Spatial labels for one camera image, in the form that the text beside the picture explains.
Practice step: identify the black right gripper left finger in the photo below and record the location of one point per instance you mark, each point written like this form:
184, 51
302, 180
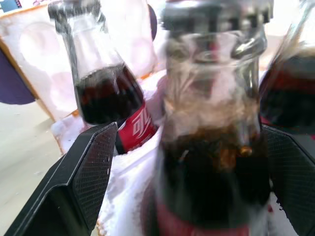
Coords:
73, 186

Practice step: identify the white foam crate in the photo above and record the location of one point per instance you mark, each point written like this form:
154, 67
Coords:
73, 73

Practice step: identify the glass cola bottle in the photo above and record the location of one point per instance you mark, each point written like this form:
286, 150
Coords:
290, 98
108, 96
211, 147

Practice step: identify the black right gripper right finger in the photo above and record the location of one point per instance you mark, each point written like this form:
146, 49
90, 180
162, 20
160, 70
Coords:
292, 177

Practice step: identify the dark purple round object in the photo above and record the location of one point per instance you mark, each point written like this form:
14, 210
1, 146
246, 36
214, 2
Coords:
12, 83

